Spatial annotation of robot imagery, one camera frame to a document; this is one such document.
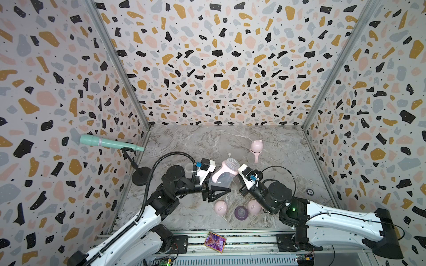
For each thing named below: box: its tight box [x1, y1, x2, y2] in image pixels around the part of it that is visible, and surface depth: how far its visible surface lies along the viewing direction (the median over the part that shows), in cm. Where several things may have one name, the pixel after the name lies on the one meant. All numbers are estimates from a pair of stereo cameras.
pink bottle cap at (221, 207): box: [214, 200, 228, 216], surface depth 83 cm
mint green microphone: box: [79, 134, 146, 152], surface depth 69 cm
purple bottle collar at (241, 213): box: [234, 206, 250, 221], surface depth 83 cm
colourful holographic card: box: [204, 231, 227, 254], surface depth 75 cm
